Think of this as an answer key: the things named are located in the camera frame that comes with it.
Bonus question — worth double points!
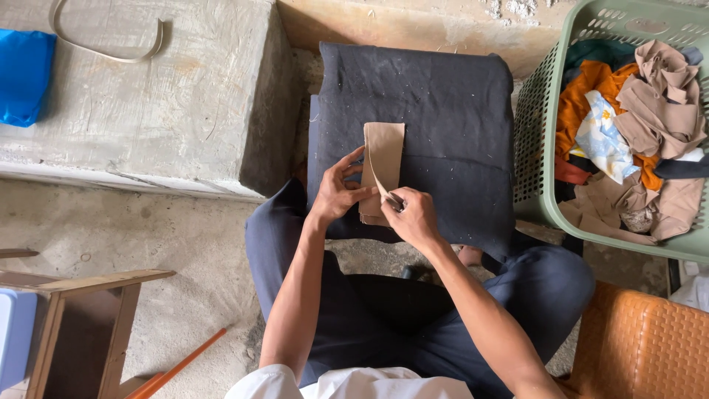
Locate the person's right hand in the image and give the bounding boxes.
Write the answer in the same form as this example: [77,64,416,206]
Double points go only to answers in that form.
[380,187,445,253]

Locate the person's left hand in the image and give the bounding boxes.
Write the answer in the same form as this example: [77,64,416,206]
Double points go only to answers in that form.
[309,146,380,226]

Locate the beige fabric piece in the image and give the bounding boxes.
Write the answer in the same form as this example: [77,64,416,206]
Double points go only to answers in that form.
[358,122,406,228]

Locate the person's bare foot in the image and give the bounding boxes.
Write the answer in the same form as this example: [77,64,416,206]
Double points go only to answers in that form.
[457,245,484,268]

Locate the black cloth-covered stool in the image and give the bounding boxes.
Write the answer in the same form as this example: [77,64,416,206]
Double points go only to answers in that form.
[306,41,517,261]

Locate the person's dark blue trousers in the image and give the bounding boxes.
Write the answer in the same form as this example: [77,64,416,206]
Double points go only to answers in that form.
[245,177,597,399]

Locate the green plastic laundry basket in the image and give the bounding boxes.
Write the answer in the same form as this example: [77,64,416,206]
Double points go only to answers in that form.
[512,0,709,265]

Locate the person's white shirt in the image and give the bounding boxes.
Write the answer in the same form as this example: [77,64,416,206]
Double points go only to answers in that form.
[224,364,475,399]

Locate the grey concrete block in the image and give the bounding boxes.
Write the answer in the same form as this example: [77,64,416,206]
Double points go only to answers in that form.
[0,0,303,200]

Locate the orange stick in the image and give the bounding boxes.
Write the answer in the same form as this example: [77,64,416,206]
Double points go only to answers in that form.
[124,328,228,399]

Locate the heap of mixed fabric scraps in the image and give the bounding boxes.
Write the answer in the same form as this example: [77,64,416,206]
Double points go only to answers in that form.
[554,38,709,247]

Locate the orange woven plastic chair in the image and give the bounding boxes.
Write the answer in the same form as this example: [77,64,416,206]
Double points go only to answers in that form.
[556,280,709,399]

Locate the brown wooden stool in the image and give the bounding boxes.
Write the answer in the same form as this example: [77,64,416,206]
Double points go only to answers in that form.
[0,248,177,399]

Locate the white plastic bag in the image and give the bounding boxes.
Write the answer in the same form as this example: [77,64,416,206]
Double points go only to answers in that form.
[667,260,709,314]

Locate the blue plastic bag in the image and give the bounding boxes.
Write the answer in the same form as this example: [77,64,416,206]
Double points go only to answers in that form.
[0,29,58,128]

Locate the pale blue plastic box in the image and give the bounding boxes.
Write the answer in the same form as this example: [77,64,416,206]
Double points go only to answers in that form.
[0,288,38,394]

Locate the beige strap loop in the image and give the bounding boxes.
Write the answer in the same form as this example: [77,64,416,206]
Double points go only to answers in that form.
[49,0,165,64]

